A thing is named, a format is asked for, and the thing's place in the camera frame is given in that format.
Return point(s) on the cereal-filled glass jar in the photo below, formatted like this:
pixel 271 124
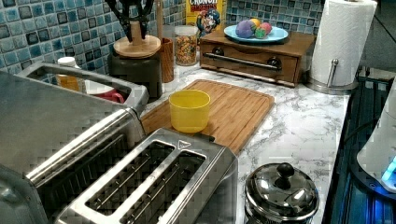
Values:
pixel 186 44

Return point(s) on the light blue plate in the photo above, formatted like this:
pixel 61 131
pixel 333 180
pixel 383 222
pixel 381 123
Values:
pixel 277 34

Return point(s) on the yellow plastic cup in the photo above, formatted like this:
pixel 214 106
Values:
pixel 189 110

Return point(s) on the round wooden lid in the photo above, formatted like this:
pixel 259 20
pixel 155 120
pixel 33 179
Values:
pixel 136 46

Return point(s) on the purple toy fruit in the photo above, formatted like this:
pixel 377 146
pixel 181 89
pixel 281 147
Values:
pixel 245 29

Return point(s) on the yellow cereal box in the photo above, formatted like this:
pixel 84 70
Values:
pixel 206 15

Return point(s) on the wooden drawer box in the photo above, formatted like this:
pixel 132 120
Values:
pixel 282 62

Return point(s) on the steel paper towel holder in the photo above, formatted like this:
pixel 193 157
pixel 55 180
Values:
pixel 329 87

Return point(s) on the black tea container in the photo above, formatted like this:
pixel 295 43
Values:
pixel 146 72

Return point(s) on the wooden utensil cup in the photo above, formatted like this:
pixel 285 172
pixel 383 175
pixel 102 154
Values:
pixel 167 60

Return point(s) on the steel kettle with lid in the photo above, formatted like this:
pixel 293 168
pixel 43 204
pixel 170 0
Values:
pixel 278 193

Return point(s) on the orange bottle white cap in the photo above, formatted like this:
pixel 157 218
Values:
pixel 69 82

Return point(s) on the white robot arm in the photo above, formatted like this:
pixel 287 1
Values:
pixel 376 159

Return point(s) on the silver two-slot toaster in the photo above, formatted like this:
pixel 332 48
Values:
pixel 169 178

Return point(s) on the bamboo cutting board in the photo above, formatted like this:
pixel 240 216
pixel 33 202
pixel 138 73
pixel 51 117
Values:
pixel 235 113

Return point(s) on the paper towel roll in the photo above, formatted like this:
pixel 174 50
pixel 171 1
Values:
pixel 343 30

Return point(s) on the silver toaster oven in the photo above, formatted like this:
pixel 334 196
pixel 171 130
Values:
pixel 56 142

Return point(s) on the yellow toy lemon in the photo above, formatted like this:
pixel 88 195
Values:
pixel 256 21

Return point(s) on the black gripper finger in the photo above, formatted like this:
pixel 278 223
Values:
pixel 144 8
pixel 121 9

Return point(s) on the red toy strawberry right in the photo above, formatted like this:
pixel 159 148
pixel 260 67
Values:
pixel 267 27

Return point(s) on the red mug white interior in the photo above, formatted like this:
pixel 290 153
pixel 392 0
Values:
pixel 103 91

